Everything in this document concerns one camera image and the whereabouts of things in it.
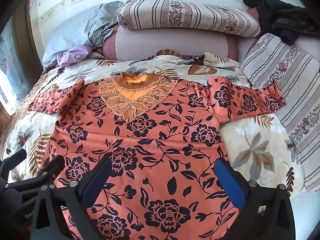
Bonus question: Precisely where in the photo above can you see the black clothes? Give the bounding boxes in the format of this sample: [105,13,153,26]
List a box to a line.
[242,0,310,46]

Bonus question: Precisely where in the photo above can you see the lilac floral cloth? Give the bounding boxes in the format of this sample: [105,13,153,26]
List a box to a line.
[57,45,92,67]

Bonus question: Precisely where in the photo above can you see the stained glass window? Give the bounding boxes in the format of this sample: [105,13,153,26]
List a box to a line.
[0,12,33,120]

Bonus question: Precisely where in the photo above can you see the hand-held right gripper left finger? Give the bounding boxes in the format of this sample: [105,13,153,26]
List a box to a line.
[30,154,113,240]

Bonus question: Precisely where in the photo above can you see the grey blue crumpled cloth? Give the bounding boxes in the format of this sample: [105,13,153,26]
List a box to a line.
[42,1,124,68]

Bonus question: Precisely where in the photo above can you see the mauve bolster cushion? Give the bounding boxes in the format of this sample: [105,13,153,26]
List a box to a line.
[102,26,242,62]

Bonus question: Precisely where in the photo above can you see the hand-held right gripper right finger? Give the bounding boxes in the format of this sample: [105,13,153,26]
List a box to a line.
[214,157,297,240]

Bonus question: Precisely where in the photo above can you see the orange floral top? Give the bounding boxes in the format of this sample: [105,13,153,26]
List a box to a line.
[28,71,287,240]

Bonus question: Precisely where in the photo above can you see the cream leaf-print blanket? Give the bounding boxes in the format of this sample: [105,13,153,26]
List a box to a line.
[0,49,307,202]

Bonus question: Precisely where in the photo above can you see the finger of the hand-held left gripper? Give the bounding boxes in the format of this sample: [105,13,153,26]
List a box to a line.
[37,155,65,185]
[0,149,27,180]

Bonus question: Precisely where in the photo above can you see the striped floral pillow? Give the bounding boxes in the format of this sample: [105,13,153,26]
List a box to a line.
[117,0,262,38]
[240,33,320,193]

